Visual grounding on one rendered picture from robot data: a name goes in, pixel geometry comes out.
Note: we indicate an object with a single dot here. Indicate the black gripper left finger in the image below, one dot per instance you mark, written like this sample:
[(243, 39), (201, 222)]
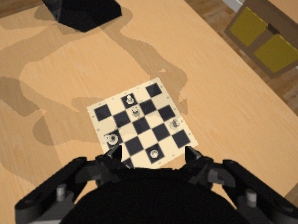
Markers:
[(54, 198)]

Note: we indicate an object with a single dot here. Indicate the black and cream chessboard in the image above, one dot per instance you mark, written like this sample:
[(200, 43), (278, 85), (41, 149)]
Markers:
[(148, 131)]

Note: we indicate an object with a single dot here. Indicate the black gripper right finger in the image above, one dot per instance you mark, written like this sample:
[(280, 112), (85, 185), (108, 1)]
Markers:
[(255, 200)]

